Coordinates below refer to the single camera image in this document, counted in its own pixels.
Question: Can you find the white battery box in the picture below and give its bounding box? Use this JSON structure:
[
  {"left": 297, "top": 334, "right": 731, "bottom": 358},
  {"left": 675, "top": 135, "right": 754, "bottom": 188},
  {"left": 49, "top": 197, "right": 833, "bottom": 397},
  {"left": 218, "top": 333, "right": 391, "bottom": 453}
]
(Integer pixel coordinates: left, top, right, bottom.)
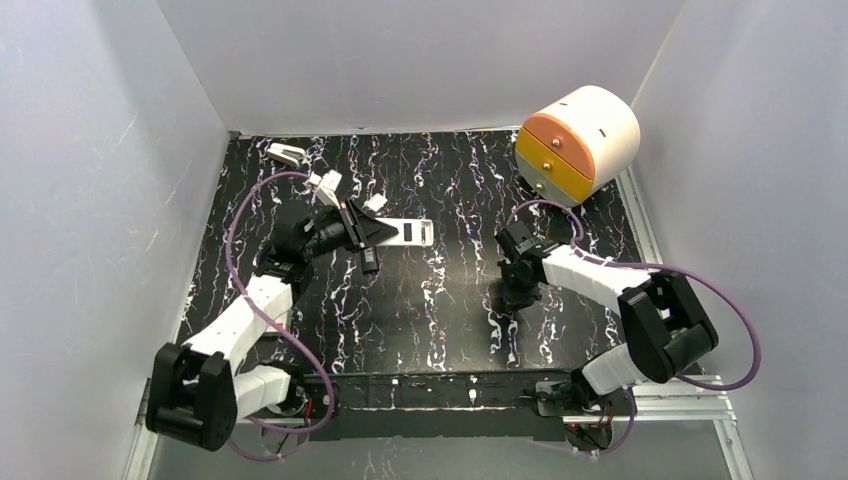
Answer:
[{"left": 265, "top": 309, "right": 293, "bottom": 335}]

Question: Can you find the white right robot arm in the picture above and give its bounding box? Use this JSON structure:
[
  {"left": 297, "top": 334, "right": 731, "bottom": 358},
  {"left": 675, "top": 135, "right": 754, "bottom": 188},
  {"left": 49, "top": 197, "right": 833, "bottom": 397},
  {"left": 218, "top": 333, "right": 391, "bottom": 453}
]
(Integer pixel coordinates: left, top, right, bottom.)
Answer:
[{"left": 495, "top": 222, "right": 719, "bottom": 403}]

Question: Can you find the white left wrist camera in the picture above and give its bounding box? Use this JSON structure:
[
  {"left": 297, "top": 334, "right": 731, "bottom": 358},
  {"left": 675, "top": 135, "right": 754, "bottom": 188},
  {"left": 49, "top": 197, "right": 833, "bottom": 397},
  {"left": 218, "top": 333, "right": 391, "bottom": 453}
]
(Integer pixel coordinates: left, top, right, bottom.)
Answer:
[{"left": 306, "top": 170, "right": 342, "bottom": 209}]

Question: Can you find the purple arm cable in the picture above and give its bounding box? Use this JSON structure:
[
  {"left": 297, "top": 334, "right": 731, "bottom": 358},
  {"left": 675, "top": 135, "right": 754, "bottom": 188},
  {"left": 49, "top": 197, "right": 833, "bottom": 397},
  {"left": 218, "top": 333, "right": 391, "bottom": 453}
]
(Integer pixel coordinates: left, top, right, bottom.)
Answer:
[
  {"left": 506, "top": 198, "right": 763, "bottom": 456},
  {"left": 225, "top": 170, "right": 338, "bottom": 463}
]

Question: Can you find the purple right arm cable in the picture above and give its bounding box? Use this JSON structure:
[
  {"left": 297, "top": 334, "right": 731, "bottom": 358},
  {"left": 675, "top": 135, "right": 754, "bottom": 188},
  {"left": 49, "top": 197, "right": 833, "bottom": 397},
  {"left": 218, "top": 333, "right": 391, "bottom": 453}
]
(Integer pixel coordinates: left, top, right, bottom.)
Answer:
[{"left": 506, "top": 198, "right": 763, "bottom": 456}]

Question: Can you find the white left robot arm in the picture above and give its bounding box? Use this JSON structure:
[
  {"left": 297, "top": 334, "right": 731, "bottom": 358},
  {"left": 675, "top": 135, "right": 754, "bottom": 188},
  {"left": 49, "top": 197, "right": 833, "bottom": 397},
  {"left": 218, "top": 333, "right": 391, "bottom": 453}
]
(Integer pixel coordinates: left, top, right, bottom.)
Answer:
[{"left": 145, "top": 194, "right": 398, "bottom": 451}]

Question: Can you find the white remote battery cover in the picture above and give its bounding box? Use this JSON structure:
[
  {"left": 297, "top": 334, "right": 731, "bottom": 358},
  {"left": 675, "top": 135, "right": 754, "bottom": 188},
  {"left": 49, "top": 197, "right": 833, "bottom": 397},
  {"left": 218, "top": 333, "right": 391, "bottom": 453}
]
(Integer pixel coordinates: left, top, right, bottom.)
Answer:
[{"left": 363, "top": 194, "right": 388, "bottom": 213}]

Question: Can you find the white remote control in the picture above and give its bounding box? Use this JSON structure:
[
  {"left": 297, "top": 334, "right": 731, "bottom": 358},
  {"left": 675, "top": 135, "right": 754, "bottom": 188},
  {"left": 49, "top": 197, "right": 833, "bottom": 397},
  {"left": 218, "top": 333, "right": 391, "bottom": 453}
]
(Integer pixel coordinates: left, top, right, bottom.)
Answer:
[{"left": 379, "top": 218, "right": 435, "bottom": 247}]

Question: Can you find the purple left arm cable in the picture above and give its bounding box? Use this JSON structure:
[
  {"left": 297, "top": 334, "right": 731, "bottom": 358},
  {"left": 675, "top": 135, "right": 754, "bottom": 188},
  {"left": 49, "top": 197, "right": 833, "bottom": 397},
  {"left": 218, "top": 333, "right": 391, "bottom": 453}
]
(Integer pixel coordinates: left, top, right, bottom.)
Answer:
[{"left": 225, "top": 170, "right": 338, "bottom": 463}]

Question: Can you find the round orange drawer cabinet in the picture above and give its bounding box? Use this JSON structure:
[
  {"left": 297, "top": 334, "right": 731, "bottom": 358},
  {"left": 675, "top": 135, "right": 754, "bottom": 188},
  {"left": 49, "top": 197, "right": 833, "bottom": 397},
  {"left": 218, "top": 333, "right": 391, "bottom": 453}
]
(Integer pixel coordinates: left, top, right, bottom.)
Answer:
[{"left": 514, "top": 85, "right": 641, "bottom": 207}]

